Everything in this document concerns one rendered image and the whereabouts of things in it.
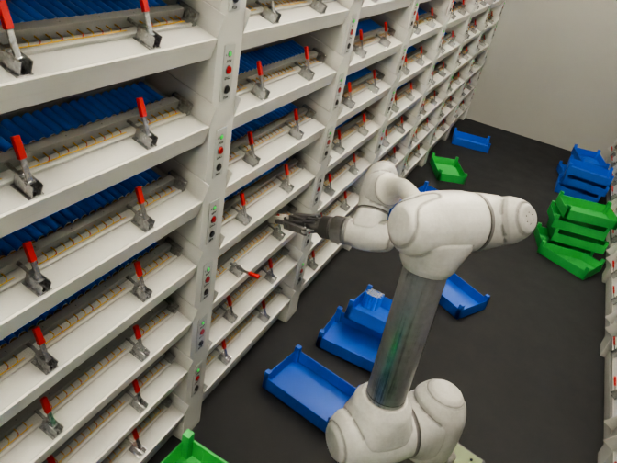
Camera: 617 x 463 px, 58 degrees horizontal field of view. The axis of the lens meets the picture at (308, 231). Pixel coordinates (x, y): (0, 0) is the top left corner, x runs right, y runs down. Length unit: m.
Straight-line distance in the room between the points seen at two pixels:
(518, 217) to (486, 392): 1.25
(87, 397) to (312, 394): 0.96
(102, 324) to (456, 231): 0.76
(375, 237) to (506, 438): 0.95
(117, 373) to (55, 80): 0.75
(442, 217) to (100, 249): 0.67
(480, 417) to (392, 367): 0.97
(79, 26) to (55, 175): 0.24
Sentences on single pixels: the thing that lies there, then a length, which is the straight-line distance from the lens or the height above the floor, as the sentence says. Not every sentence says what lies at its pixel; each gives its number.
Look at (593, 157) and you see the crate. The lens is 4.92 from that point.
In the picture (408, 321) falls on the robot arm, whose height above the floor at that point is 0.77.
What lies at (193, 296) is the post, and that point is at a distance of 1.49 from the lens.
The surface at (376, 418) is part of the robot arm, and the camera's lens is 1.41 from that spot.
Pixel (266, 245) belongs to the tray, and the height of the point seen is 0.51.
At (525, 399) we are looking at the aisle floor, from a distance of 2.44.
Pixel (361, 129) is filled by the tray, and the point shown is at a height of 0.72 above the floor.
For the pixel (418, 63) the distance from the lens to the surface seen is 3.01.
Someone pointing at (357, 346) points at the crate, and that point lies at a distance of 2.32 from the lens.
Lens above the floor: 1.54
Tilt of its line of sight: 31 degrees down
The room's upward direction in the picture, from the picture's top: 12 degrees clockwise
